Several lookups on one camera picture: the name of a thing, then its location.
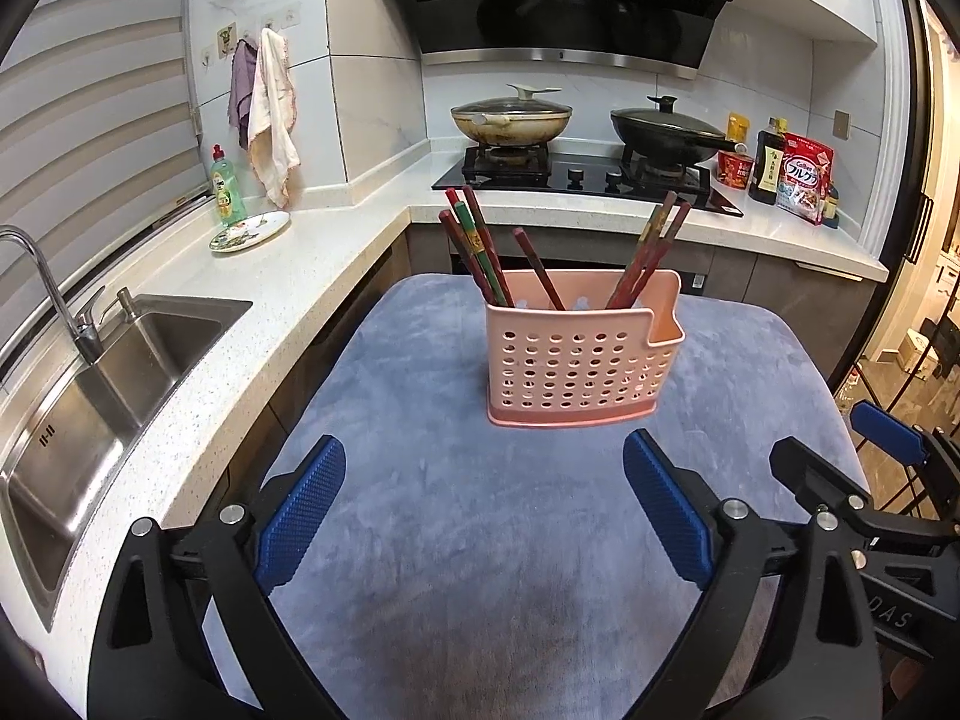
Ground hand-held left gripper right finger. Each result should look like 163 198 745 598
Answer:
622 429 882 720

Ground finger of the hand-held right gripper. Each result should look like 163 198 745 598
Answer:
770 435 960 541
851 400 960 511

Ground glass wok lid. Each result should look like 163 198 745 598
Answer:
454 84 571 121

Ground white window blinds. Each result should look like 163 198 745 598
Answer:
0 0 207 368

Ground black range hood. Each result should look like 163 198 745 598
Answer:
373 0 740 82

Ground white hanging cloth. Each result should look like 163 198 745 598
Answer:
247 26 302 209

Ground red and white cereal bag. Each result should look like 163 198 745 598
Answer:
775 133 835 224

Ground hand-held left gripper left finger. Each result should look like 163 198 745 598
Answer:
86 433 347 720

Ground stainless steel sink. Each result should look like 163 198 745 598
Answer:
0 292 254 631

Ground red instant noodle cup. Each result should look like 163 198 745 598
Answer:
716 150 755 192

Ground pink perforated utensil holder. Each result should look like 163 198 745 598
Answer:
484 270 685 432

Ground green dish soap bottle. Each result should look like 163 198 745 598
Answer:
208 142 248 227

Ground decorated plate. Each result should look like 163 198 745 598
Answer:
208 210 292 254

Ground chrome faucet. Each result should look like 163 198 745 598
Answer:
0 225 106 365

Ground black pan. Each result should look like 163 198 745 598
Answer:
610 116 740 166

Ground black framed glass door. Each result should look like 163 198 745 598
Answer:
825 0 960 526

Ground purple hanging cloth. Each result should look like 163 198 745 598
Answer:
229 39 260 151

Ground dark red chopstick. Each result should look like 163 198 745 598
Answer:
439 210 496 307
630 201 692 310
619 191 678 310
512 228 567 312

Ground dark soy sauce bottle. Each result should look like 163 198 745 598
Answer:
748 118 788 206

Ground black gas stove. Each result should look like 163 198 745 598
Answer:
431 144 745 218

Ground beige wok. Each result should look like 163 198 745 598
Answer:
450 109 575 147

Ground bundle of red green chopsticks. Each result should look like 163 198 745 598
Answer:
461 186 515 310

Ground black pan lid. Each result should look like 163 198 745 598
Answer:
611 95 713 140

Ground brown chopstick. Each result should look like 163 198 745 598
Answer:
606 217 661 310

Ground blue-grey plush blanket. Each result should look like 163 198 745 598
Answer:
217 274 871 720

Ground white kitchen counter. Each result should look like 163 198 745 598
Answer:
0 135 890 691

